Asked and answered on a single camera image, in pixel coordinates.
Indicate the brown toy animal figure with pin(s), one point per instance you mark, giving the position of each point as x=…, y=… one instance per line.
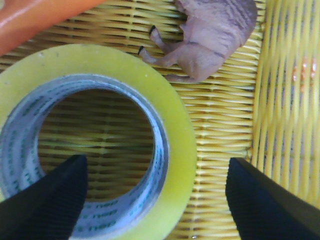
x=212, y=32

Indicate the yellow packing tape roll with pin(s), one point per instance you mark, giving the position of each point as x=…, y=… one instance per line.
x=175, y=130

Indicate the orange toy carrot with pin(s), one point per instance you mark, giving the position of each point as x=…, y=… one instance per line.
x=20, y=20

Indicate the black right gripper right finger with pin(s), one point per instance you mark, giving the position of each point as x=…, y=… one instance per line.
x=263, y=210

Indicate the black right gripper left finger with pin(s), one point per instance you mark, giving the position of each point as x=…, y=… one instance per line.
x=48, y=209

